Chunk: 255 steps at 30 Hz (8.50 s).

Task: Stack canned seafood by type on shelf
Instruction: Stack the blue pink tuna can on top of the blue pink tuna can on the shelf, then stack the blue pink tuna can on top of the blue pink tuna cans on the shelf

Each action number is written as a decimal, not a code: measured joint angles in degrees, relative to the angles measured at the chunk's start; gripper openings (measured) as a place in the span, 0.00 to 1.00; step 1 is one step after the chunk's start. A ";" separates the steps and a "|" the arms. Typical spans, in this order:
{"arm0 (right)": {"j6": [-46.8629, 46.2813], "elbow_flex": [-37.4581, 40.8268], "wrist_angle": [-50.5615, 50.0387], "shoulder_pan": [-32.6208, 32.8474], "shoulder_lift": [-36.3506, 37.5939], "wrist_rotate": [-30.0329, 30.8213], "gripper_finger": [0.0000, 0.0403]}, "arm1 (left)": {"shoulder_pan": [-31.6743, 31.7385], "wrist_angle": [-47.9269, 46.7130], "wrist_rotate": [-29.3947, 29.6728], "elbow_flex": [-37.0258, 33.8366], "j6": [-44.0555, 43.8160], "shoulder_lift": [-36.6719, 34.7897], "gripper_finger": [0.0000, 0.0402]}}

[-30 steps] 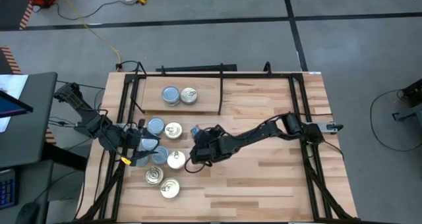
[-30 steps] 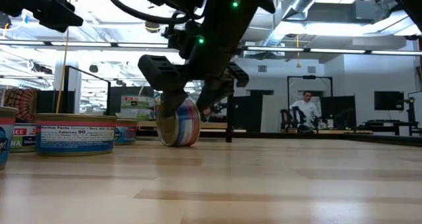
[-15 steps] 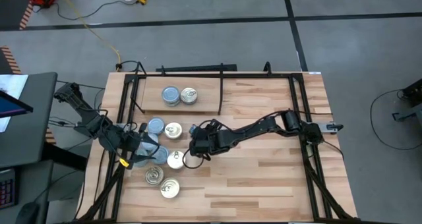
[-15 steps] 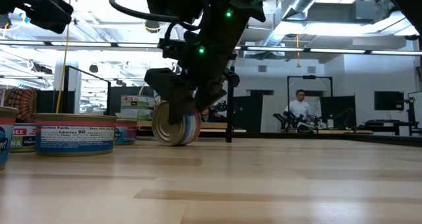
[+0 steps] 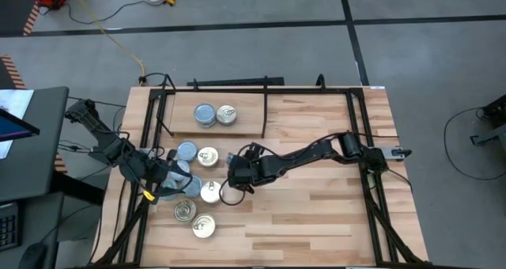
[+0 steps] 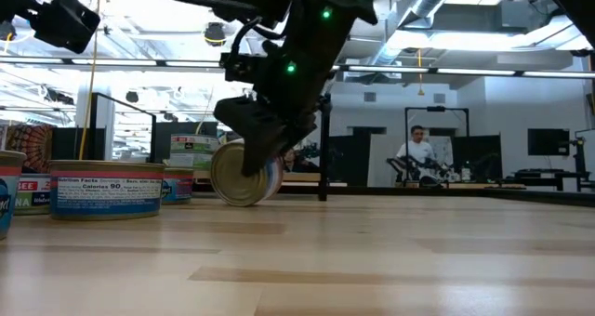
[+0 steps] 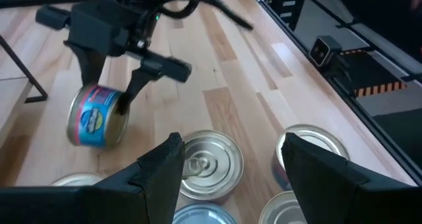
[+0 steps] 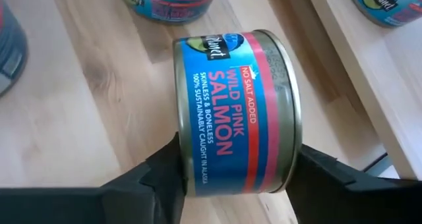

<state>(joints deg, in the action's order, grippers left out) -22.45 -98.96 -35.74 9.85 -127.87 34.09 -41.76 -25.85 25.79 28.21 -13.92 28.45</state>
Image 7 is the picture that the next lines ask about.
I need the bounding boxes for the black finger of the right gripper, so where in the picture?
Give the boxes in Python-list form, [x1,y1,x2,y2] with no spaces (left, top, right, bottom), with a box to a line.
[64,41,106,86]
[117,67,156,115]

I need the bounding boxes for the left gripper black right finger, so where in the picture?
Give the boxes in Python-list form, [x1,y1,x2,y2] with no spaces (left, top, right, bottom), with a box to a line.
[282,133,413,224]

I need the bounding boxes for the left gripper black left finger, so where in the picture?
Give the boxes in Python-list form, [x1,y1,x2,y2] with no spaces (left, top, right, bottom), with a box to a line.
[82,133,185,224]

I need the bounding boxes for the blue Wild Planet salmon can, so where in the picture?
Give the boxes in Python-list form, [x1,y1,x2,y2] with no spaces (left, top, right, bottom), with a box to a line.
[271,124,351,191]
[258,190,308,224]
[179,129,245,202]
[67,83,130,150]

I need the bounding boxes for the black floor mat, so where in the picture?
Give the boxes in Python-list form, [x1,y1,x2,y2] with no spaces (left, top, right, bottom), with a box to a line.
[372,107,422,172]

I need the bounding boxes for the black yellow hazard tape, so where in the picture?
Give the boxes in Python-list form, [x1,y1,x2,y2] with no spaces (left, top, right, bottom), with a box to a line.
[354,81,407,98]

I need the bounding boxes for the black drawer cabinet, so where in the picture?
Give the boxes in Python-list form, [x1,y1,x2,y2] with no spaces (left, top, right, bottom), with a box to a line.
[263,0,310,31]

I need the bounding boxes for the small black webcam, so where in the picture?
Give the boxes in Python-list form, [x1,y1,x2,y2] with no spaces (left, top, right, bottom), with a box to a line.
[309,35,344,69]

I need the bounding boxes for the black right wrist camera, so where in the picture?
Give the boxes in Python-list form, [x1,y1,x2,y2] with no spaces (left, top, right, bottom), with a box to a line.
[67,1,143,57]

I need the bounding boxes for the black right camera cable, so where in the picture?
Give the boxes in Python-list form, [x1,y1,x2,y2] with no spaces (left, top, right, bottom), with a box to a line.
[160,0,255,31]

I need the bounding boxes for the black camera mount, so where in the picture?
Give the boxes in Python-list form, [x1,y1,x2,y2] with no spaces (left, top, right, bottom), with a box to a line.
[326,54,356,98]

